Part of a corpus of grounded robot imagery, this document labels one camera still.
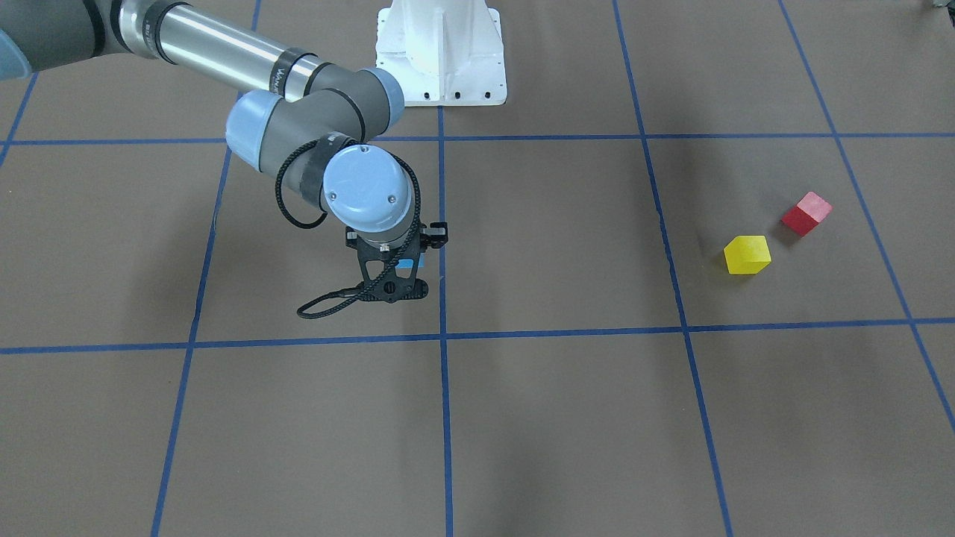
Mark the red cube block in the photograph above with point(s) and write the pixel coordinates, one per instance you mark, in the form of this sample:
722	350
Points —
809	212

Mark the yellow cube block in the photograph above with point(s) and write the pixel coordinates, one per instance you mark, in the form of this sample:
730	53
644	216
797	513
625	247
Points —
747	255

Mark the blue cube block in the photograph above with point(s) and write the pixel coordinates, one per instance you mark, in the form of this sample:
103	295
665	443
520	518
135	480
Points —
410	263

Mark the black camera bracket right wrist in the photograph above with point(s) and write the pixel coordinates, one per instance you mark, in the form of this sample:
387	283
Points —
383	282

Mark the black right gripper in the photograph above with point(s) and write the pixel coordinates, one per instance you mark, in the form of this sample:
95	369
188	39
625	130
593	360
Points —
436	236

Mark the white camera post with base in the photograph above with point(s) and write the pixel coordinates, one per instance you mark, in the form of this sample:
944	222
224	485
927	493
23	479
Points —
443	53

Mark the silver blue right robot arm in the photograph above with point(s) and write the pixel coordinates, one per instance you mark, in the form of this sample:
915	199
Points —
304	121

